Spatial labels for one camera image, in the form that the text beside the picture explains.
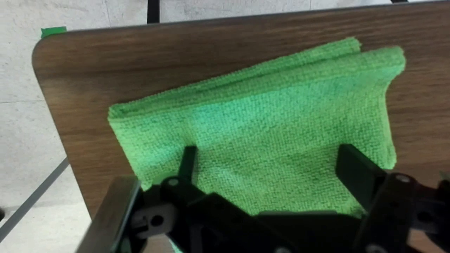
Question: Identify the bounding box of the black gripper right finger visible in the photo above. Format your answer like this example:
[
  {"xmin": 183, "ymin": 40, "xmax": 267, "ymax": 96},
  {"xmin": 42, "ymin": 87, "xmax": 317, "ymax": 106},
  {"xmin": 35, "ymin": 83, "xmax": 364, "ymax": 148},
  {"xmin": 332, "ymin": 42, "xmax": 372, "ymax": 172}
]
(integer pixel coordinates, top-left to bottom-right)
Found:
[{"xmin": 335, "ymin": 144, "xmax": 391, "ymax": 210}]

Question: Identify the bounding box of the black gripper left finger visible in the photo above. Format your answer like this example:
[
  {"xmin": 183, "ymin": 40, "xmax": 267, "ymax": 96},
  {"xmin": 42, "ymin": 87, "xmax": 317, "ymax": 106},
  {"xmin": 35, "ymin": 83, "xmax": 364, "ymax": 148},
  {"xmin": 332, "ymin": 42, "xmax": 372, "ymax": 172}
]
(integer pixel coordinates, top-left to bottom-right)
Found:
[{"xmin": 176, "ymin": 145, "xmax": 200, "ymax": 190}]

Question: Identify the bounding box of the green microfibre towel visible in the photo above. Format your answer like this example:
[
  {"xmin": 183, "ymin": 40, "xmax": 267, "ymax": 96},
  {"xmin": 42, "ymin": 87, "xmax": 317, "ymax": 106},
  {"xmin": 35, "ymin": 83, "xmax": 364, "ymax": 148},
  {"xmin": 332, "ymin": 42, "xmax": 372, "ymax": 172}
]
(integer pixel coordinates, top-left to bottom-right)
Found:
[{"xmin": 107, "ymin": 35, "xmax": 407, "ymax": 220}]

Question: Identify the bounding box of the green floor tape piece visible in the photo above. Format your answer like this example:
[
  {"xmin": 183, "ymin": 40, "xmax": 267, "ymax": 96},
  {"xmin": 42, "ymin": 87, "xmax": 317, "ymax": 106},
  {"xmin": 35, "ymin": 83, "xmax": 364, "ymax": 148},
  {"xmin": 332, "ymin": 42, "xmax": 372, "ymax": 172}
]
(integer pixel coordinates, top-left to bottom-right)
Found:
[{"xmin": 40, "ymin": 26, "xmax": 69, "ymax": 41}]

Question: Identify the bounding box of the metal table frame strut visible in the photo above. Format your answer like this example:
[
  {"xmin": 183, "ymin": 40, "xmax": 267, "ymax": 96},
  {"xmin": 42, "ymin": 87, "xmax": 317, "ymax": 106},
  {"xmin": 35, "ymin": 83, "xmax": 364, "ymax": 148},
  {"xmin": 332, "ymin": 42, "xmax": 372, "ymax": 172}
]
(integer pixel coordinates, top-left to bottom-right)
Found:
[{"xmin": 0, "ymin": 158, "xmax": 71, "ymax": 243}]

